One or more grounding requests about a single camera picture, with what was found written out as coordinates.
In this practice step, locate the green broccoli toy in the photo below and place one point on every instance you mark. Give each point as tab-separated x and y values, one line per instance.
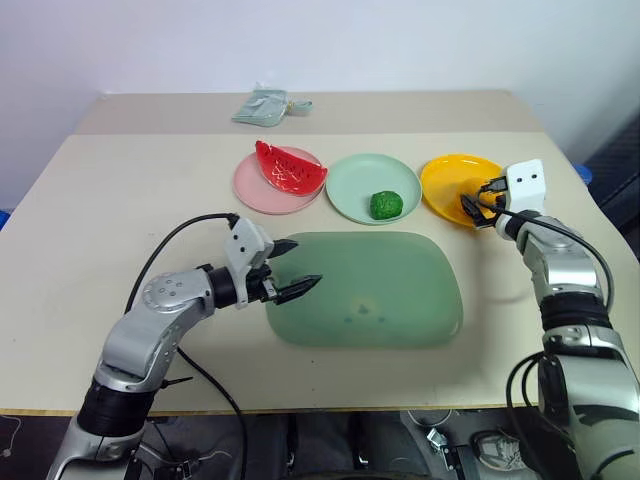
386	205

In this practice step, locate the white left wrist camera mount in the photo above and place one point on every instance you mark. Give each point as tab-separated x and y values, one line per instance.
245	240

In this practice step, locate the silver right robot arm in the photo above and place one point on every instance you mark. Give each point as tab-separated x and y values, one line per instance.
565	270

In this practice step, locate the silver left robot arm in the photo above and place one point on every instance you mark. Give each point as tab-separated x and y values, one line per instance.
150	330

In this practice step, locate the metal clamp bracket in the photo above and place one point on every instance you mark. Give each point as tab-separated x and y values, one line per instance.
440	440

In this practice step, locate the black zip tie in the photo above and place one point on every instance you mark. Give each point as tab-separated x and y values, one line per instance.
175	384

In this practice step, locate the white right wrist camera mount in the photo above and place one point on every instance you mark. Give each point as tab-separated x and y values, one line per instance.
525	192

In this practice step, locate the pale green plastic bag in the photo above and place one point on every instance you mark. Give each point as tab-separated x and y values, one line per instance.
260	107

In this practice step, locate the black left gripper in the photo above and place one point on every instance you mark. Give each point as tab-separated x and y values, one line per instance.
261	286

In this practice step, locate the grey sneaker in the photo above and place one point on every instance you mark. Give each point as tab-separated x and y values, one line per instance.
500	447

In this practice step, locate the large green rounded tray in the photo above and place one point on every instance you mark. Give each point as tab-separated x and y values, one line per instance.
375	285

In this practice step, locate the blue object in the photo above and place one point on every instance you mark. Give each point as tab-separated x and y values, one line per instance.
4	220
584	174

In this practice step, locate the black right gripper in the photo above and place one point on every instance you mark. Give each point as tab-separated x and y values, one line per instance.
492	210

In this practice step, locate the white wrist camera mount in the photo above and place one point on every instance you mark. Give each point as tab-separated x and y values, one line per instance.
525	192
245	240

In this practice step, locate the pale green round plate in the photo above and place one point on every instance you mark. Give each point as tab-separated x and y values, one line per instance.
360	180

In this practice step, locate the black woven-pattern object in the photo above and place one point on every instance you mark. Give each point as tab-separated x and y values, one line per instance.
617	170

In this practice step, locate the pink round plate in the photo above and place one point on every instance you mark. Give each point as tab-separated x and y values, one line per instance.
250	192

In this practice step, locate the yellow round plate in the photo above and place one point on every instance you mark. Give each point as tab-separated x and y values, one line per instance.
445	185

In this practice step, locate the red watermelon slice toy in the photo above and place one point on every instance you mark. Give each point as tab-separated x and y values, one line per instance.
292	172

